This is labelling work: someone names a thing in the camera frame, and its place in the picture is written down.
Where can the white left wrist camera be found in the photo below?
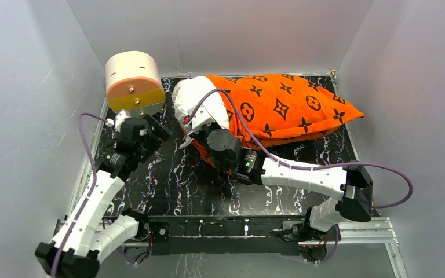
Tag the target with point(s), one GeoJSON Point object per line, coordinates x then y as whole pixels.
{"type": "Point", "coordinates": [118, 120]}

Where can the cream drum with orange face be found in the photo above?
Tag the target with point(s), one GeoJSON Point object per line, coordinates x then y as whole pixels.
{"type": "Point", "coordinates": [133, 84]}

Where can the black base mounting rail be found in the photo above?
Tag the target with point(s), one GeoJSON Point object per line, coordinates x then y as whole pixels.
{"type": "Point", "coordinates": [222, 232]}

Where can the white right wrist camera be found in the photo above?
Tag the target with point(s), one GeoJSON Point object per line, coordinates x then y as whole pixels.
{"type": "Point", "coordinates": [197, 126]}

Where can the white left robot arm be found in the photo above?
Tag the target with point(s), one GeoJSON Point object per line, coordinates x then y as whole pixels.
{"type": "Point", "coordinates": [78, 249]}

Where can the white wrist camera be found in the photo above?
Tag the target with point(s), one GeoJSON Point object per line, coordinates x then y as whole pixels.
{"type": "Point", "coordinates": [118, 120]}
{"type": "Point", "coordinates": [197, 126]}

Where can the orange patterned pillowcase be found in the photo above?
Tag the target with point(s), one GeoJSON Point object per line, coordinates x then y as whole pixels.
{"type": "Point", "coordinates": [281, 108]}

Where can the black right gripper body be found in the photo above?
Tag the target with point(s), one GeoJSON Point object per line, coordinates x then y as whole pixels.
{"type": "Point", "coordinates": [222, 168]}

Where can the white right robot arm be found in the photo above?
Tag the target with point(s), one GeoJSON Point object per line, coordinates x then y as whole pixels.
{"type": "Point", "coordinates": [348, 188]}

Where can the white pillow insert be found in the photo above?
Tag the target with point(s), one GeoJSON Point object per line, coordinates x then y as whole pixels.
{"type": "Point", "coordinates": [188, 92]}

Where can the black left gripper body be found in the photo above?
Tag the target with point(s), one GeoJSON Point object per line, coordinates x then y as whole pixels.
{"type": "Point", "coordinates": [155, 125]}

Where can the aluminium frame rail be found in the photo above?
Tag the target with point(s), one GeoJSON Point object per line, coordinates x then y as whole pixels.
{"type": "Point", "coordinates": [378, 231]}

